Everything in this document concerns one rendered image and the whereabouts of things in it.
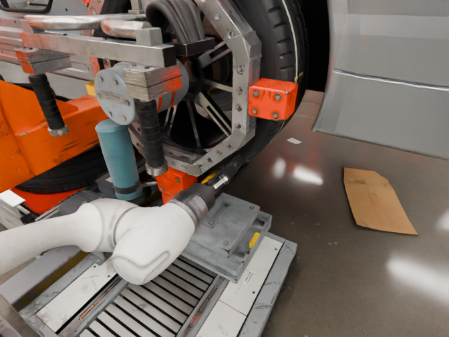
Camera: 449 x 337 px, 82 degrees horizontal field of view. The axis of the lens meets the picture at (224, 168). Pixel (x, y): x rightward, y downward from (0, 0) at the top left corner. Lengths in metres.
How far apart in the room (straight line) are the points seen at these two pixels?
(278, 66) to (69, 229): 0.55
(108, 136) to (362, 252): 1.25
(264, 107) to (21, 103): 0.78
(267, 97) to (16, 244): 0.50
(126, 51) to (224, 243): 0.79
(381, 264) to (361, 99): 0.96
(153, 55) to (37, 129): 0.68
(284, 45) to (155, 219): 0.46
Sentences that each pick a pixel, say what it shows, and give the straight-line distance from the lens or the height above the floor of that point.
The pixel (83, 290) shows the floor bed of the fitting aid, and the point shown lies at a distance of 1.26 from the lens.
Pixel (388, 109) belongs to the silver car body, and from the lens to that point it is 0.69.
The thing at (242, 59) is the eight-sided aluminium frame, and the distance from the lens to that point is 0.58.
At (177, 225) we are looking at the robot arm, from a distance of 0.52.
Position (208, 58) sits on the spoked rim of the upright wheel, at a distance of 0.76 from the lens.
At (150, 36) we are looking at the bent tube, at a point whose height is 0.99.
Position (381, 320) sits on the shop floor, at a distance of 1.31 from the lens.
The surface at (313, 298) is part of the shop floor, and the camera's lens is 1.26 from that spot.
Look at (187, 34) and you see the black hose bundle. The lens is 0.51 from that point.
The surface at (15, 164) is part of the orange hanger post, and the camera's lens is 1.07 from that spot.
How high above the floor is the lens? 1.05
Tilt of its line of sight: 34 degrees down
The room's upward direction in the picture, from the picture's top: straight up
